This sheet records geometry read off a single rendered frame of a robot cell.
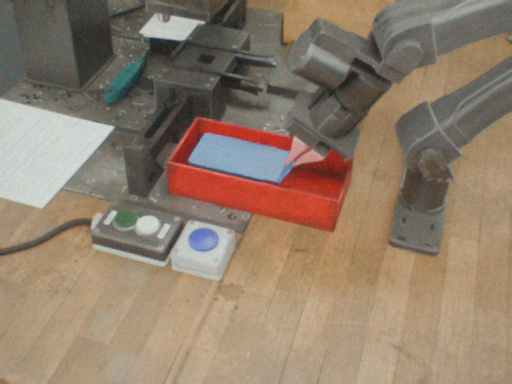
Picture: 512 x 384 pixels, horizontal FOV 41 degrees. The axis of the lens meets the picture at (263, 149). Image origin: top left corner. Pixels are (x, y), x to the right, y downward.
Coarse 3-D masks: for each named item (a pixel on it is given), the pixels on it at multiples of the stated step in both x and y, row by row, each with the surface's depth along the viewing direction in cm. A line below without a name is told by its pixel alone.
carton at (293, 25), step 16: (304, 0) 142; (320, 0) 141; (336, 0) 140; (352, 0) 138; (368, 0) 137; (288, 16) 132; (304, 16) 131; (320, 16) 143; (336, 16) 142; (352, 16) 141; (368, 16) 140; (288, 32) 134; (368, 32) 129
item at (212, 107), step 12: (204, 60) 116; (240, 72) 121; (156, 84) 109; (156, 96) 111; (192, 96) 109; (204, 96) 108; (216, 96) 110; (156, 108) 112; (192, 108) 110; (204, 108) 109; (216, 108) 111; (192, 120) 112; (216, 120) 113
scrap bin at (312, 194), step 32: (192, 128) 103; (224, 128) 105; (320, 160) 103; (352, 160) 101; (192, 192) 99; (224, 192) 97; (256, 192) 95; (288, 192) 93; (320, 192) 101; (320, 224) 95
